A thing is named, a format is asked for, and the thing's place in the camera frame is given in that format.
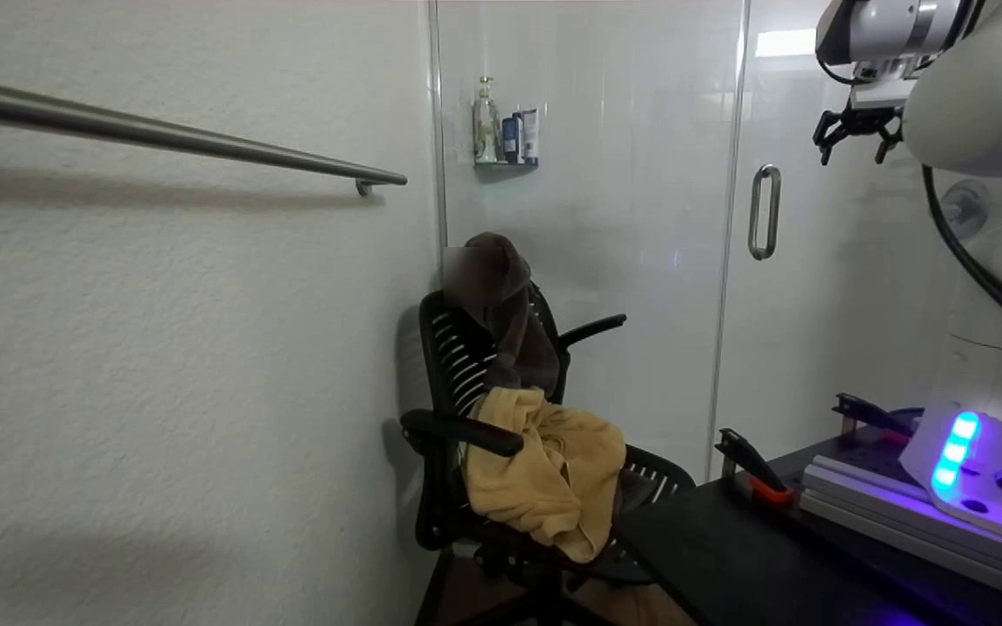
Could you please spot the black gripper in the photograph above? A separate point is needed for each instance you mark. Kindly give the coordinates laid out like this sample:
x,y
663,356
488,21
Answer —
x,y
860,120

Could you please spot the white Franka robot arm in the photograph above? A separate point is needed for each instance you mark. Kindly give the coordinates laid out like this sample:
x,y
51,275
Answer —
x,y
990,93

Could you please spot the fixed glass shower panel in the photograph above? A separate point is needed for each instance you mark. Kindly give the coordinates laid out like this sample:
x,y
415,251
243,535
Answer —
x,y
617,264

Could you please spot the dark blue tool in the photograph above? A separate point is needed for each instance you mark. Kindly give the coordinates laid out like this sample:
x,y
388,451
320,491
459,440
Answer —
x,y
869,416

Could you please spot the orange and black clamp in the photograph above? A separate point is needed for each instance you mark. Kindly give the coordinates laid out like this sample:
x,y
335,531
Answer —
x,y
755,472

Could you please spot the small shower shelf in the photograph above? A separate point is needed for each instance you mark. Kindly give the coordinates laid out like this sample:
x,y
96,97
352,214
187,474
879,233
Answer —
x,y
506,168

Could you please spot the clear soap bottle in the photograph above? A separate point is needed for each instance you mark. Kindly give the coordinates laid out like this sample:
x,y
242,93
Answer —
x,y
485,122

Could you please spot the brown towel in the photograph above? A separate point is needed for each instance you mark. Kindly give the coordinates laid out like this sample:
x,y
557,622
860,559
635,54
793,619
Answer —
x,y
506,314

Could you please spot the yellow towel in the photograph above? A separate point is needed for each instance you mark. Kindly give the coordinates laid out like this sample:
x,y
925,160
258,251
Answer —
x,y
548,474

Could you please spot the black mesh office chair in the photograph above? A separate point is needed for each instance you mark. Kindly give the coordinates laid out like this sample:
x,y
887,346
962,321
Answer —
x,y
452,358

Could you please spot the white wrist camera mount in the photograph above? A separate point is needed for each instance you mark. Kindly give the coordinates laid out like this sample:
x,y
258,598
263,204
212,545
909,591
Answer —
x,y
882,93

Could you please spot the metal wall towel bar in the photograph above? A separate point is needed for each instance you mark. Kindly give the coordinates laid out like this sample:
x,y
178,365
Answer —
x,y
175,138

